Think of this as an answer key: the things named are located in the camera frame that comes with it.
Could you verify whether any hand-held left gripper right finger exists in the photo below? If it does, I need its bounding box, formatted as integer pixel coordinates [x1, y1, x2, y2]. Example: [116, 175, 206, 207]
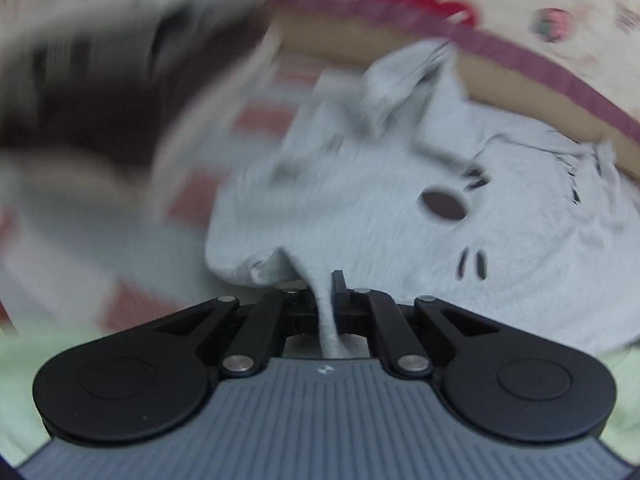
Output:
[331, 270, 501, 378]

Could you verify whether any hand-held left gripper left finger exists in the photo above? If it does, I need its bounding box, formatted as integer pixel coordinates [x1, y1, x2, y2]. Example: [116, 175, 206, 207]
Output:
[152, 285, 319, 380]

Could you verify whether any light grey shirt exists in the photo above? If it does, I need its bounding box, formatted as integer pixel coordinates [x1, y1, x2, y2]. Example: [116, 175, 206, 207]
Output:
[204, 39, 640, 361]

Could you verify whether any dark brown and white blanket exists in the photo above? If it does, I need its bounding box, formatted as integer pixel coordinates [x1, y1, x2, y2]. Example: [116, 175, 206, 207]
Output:
[0, 35, 283, 211]

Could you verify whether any beige bed base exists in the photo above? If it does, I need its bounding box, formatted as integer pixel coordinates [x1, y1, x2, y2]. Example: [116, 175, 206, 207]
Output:
[270, 10, 640, 181]

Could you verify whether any dark brown knit sweater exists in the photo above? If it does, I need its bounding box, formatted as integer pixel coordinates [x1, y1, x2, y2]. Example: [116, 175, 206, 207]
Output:
[0, 25, 261, 171]

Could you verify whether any light green mat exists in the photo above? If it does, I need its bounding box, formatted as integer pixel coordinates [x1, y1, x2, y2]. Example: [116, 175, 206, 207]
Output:
[0, 320, 640, 466]

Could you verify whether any grey buttoned cardigan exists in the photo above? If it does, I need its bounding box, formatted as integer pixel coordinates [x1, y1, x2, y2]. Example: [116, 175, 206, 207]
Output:
[0, 0, 273, 61]

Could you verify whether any red bear print bed cover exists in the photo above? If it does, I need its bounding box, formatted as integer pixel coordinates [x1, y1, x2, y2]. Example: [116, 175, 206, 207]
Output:
[260, 0, 640, 146]

